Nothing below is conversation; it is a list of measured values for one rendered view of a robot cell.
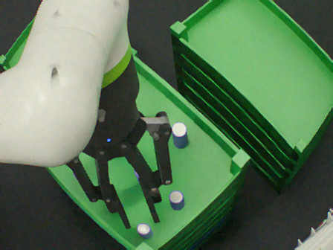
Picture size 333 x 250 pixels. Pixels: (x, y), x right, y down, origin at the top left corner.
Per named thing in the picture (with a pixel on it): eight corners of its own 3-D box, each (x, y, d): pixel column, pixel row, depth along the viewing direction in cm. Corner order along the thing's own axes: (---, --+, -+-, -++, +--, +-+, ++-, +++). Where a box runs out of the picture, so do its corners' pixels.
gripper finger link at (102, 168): (108, 148, 95) (97, 149, 95) (114, 207, 104) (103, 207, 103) (101, 120, 98) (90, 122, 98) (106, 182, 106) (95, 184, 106)
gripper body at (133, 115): (129, 59, 95) (143, 115, 102) (60, 85, 94) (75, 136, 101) (144, 111, 90) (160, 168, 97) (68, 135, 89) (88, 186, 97)
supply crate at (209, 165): (16, 128, 123) (8, 115, 115) (97, 34, 126) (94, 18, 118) (148, 261, 116) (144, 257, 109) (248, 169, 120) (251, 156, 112)
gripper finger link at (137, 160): (107, 118, 98) (119, 112, 98) (143, 173, 106) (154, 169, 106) (114, 146, 95) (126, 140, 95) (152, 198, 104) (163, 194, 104)
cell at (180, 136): (178, 118, 115) (180, 132, 121) (168, 129, 114) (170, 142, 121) (189, 129, 114) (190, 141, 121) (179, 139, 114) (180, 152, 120)
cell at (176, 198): (167, 204, 118) (166, 197, 112) (177, 196, 119) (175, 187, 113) (178, 213, 118) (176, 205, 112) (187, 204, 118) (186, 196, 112)
